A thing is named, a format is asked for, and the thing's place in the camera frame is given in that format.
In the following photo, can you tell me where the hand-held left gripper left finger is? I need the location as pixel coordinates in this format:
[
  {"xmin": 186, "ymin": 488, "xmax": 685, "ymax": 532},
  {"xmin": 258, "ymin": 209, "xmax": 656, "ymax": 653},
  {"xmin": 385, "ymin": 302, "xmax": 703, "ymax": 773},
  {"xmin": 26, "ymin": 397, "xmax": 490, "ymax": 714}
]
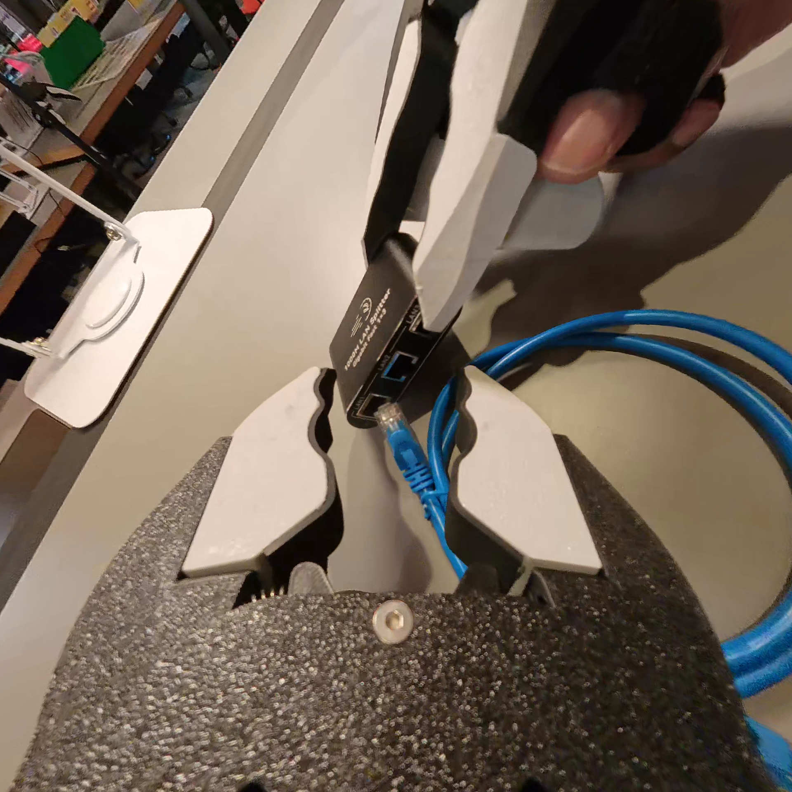
[{"xmin": 179, "ymin": 366, "xmax": 346, "ymax": 579}]

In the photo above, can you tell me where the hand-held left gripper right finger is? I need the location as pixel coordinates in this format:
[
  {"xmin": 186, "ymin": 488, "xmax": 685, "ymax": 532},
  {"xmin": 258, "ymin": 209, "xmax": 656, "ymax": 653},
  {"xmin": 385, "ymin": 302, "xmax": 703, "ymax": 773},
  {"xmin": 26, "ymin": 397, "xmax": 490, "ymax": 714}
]
[{"xmin": 447, "ymin": 365, "xmax": 604, "ymax": 590}]

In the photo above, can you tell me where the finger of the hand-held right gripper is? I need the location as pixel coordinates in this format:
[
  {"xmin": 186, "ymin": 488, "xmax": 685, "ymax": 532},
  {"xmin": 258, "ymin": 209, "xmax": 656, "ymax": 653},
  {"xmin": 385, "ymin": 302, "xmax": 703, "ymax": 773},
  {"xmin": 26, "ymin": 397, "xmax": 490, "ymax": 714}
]
[
  {"xmin": 362, "ymin": 0, "xmax": 462, "ymax": 264},
  {"xmin": 411, "ymin": 0, "xmax": 538, "ymax": 330}
]

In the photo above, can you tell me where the blue ethernet cable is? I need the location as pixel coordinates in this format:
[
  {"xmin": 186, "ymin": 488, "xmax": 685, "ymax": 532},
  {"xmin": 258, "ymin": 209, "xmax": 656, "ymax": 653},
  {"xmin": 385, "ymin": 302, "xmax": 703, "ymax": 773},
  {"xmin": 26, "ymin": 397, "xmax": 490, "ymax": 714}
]
[{"xmin": 375, "ymin": 309, "xmax": 792, "ymax": 792}]

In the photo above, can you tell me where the black ethernet port splitter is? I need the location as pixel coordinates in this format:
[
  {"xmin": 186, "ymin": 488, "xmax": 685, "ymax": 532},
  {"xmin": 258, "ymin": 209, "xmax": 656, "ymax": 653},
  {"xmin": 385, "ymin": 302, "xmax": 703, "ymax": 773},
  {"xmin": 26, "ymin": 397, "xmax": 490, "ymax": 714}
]
[{"xmin": 328, "ymin": 234, "xmax": 462, "ymax": 428}]

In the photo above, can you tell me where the person's right hand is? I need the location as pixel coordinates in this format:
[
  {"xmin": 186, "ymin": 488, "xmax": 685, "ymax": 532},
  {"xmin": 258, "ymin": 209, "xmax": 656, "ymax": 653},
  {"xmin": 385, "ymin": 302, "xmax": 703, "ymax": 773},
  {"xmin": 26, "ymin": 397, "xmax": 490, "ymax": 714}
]
[{"xmin": 537, "ymin": 0, "xmax": 792, "ymax": 184}]

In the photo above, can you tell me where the white document stand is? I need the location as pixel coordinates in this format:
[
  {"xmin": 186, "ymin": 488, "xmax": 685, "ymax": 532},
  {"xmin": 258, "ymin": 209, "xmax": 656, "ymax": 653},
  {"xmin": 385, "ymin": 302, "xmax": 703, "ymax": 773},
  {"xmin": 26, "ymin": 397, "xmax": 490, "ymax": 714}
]
[{"xmin": 0, "ymin": 136, "xmax": 214, "ymax": 429}]

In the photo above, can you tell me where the wooden workbench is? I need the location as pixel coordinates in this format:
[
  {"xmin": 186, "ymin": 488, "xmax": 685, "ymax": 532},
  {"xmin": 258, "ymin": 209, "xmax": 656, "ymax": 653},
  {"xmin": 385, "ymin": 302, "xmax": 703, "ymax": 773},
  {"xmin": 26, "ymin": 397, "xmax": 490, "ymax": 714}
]
[{"xmin": 0, "ymin": 0, "xmax": 186, "ymax": 310}]

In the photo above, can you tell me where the green box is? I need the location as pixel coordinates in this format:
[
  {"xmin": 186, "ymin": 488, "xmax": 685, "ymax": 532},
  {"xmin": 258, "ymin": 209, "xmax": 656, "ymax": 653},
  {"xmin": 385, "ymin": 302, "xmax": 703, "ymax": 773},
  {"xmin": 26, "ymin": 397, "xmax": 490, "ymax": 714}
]
[{"xmin": 40, "ymin": 15, "xmax": 105, "ymax": 89}]

